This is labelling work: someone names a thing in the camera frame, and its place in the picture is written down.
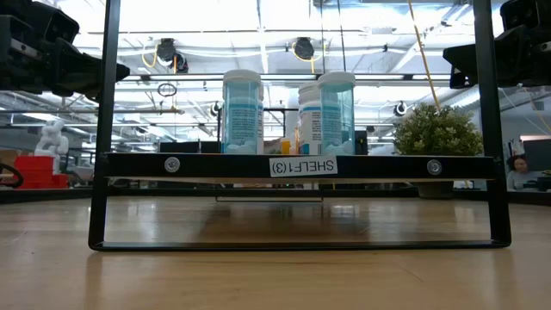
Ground white robot figure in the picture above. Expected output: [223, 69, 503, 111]
[33, 119, 71, 158]

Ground large white supplement bottle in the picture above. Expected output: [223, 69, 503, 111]
[297, 80, 324, 155]
[257, 80, 265, 155]

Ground black curved cable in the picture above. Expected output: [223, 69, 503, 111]
[0, 161, 25, 189]

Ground black monitor row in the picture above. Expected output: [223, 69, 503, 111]
[158, 140, 223, 154]

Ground black metal table frame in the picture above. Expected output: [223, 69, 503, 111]
[0, 187, 551, 207]

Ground wooden tray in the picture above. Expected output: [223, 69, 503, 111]
[88, 0, 513, 253]

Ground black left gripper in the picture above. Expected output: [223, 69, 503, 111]
[0, 0, 131, 103]

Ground person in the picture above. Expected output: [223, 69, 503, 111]
[505, 153, 537, 193]

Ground yellow hanging cable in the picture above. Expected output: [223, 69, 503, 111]
[406, 0, 443, 111]

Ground green potted plant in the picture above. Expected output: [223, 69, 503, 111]
[393, 102, 485, 200]

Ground red stacked boxes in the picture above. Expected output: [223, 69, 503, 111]
[12, 154, 71, 189]

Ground dark desk monitor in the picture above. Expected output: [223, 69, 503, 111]
[523, 138, 551, 173]

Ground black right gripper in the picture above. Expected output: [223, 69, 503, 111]
[443, 0, 551, 90]

